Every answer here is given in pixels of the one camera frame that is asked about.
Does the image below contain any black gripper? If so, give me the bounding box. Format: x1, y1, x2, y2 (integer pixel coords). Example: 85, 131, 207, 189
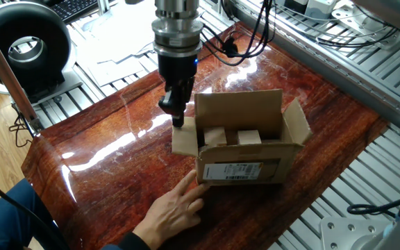
157, 51, 198, 128

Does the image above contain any brown cardboard shipping box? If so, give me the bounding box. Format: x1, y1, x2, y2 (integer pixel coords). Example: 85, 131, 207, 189
171, 89, 314, 187

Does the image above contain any forearm in dark sleeve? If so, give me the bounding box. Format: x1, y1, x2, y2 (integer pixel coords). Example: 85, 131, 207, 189
101, 231, 152, 250

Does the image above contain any small plain cardboard box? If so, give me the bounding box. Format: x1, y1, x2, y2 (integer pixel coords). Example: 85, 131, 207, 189
203, 126, 228, 147
237, 130, 263, 145

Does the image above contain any grey junction box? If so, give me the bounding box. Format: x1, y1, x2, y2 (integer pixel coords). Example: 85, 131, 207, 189
303, 0, 338, 20

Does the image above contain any person's right hand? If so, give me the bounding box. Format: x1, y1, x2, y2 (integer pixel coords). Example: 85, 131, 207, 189
133, 169, 210, 250

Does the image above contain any white paper sheets pile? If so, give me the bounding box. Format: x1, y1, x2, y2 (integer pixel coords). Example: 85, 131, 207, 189
69, 0, 163, 88

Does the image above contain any glossy wood-grain table mat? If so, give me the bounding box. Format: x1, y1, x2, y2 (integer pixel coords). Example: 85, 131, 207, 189
21, 22, 388, 250

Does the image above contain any short aluminium upright profile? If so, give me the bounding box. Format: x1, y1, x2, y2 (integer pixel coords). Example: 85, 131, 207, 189
97, 0, 111, 15

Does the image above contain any black computer keyboard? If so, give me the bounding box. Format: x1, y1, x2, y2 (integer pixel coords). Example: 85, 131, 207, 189
49, 0, 99, 24

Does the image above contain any drilled robot mounting plate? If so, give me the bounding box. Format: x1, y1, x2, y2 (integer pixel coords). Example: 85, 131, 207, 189
319, 217, 392, 250

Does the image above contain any person's leg in blue trousers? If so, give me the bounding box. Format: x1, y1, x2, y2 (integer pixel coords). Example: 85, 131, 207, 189
0, 177, 71, 250

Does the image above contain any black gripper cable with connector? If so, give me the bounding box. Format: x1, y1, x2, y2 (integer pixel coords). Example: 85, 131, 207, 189
199, 0, 277, 67

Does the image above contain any grey aluminium frame beam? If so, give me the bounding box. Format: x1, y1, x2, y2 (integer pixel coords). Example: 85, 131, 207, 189
233, 0, 400, 143

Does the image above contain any thin black wire tangle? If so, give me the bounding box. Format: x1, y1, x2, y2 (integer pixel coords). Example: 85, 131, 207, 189
8, 112, 35, 149

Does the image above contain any bare aluminium diagonal post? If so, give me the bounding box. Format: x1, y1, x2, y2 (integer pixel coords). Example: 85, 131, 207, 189
0, 13, 44, 133

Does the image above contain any thick black cable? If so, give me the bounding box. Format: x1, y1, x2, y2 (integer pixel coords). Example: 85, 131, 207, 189
0, 168, 69, 250

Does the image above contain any black cable by robot base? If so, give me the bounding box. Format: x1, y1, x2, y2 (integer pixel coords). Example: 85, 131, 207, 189
346, 192, 400, 218

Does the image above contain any black and white cable bundle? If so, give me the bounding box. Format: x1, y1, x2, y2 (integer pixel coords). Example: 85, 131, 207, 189
272, 0, 400, 49

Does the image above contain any silver pedestal on drilled plate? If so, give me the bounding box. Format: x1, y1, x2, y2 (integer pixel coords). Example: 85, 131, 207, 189
331, 3, 400, 50

